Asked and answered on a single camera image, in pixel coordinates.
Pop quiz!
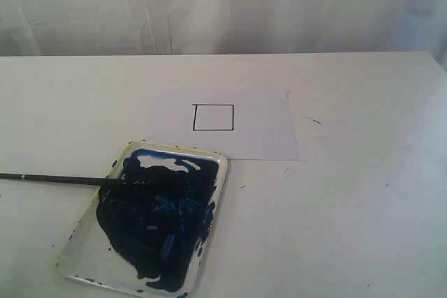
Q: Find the black paintbrush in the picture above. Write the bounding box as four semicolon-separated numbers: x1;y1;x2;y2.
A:
1;173;149;188

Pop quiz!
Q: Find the white backdrop curtain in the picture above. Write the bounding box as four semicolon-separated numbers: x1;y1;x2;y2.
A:
1;0;446;61

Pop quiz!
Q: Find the white paper with square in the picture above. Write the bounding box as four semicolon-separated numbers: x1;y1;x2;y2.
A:
146;89;299;161

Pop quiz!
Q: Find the white paint tray blue paint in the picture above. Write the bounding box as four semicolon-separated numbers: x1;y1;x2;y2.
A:
56;141;228;297

